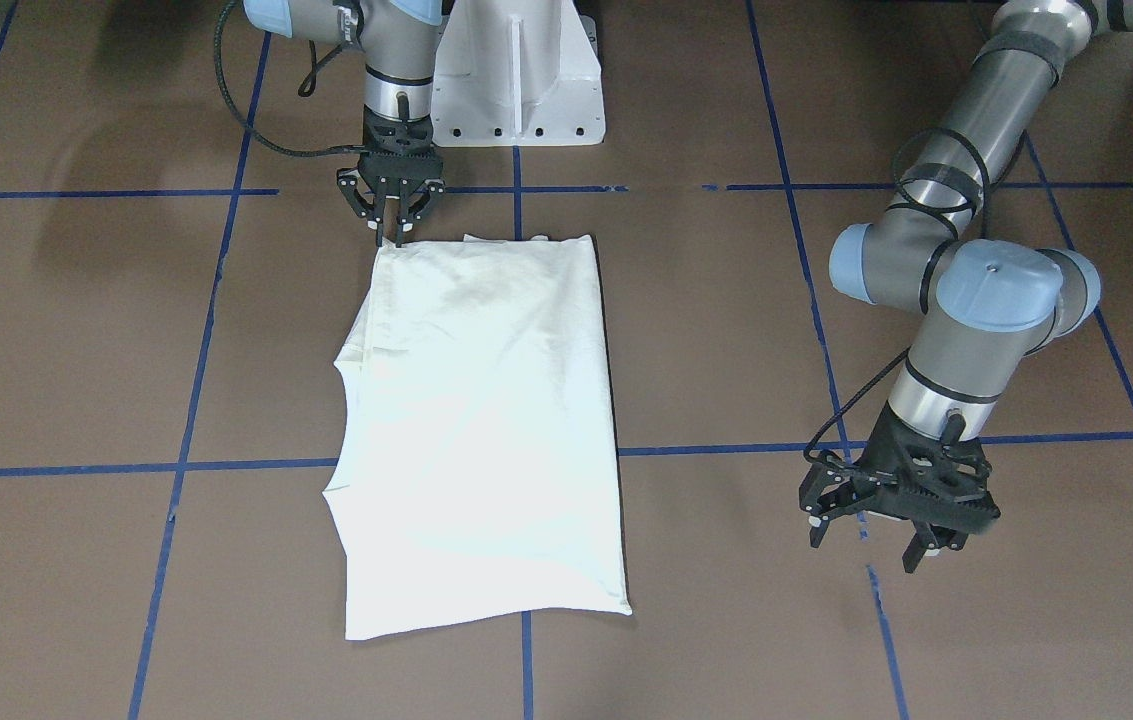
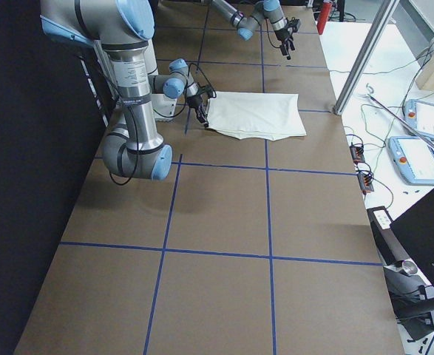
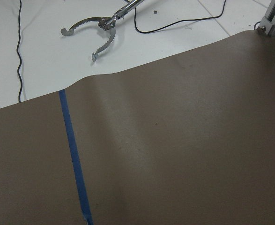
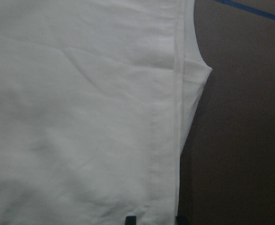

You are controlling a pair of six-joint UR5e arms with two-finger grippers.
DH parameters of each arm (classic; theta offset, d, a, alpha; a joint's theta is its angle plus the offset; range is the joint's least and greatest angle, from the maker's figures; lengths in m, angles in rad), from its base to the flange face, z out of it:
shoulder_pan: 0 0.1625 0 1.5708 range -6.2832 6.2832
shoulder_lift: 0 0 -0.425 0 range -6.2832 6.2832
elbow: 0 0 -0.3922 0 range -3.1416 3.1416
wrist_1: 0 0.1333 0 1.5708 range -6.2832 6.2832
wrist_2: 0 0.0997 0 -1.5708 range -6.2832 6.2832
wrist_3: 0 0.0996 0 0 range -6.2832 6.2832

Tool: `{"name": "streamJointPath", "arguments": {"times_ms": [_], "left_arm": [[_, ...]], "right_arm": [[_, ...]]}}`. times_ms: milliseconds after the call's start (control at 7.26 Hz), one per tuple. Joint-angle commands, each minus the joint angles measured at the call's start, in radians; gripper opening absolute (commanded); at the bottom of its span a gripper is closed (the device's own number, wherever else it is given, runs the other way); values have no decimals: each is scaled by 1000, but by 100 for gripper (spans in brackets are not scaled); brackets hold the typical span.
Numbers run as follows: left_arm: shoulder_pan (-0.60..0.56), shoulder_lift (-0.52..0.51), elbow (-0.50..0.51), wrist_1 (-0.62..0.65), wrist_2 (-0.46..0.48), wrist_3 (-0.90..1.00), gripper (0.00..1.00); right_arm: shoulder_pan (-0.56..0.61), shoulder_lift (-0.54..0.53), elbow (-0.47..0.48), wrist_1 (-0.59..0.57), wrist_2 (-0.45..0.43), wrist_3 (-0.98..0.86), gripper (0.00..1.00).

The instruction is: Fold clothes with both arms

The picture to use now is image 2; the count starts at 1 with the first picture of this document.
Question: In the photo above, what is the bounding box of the aluminium frame post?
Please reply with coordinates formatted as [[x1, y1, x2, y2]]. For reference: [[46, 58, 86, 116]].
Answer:
[[333, 0, 400, 115]]

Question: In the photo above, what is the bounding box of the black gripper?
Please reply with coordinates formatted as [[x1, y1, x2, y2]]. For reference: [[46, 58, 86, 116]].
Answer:
[[186, 84, 217, 128], [274, 17, 301, 60]]

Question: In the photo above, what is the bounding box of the far blue teach pendant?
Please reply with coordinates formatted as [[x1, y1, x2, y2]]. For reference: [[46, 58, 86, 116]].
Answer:
[[404, 99, 434, 141]]

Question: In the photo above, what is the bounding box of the silver metal cup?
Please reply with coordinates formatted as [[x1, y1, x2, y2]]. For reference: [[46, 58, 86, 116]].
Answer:
[[400, 260, 418, 277]]

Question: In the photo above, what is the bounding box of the black monitor on stand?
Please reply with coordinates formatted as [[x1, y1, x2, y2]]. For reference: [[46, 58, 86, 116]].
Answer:
[[384, 188, 434, 340]]

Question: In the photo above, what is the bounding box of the lower orange-black connector block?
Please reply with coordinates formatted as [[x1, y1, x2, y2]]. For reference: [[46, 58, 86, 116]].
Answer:
[[357, 170, 374, 195]]

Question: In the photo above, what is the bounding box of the black box with label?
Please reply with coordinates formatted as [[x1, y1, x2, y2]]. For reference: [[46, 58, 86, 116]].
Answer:
[[367, 206, 410, 266]]

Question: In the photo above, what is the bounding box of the orange-black connector block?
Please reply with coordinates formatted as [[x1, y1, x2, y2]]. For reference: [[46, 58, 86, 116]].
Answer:
[[357, 170, 374, 195], [349, 143, 366, 163]]

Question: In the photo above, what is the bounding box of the cream long-sleeve cat shirt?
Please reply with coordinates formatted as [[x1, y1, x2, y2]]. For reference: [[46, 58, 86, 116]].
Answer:
[[207, 92, 306, 141]]

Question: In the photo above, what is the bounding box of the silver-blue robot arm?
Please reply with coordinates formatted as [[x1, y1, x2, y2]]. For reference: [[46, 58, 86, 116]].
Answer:
[[202, 0, 301, 60], [41, 1, 216, 180]]

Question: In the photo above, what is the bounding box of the red cylinder tube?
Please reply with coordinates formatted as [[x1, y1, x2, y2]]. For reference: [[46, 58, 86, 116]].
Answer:
[[316, 0, 333, 35]]

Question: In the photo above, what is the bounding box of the upper orange-black connector block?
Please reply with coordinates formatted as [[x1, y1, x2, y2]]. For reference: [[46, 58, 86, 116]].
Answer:
[[349, 143, 366, 163]]

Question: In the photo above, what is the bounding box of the near blue teach pendant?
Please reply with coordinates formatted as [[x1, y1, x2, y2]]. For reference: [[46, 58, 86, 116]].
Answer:
[[387, 136, 434, 186]]

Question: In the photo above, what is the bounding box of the blue teach pendant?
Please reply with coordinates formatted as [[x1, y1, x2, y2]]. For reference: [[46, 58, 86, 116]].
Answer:
[[387, 136, 434, 186], [404, 99, 434, 141]]

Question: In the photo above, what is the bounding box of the metal reacher grabber tool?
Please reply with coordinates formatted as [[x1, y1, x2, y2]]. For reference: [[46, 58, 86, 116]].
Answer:
[[366, 84, 434, 149]]

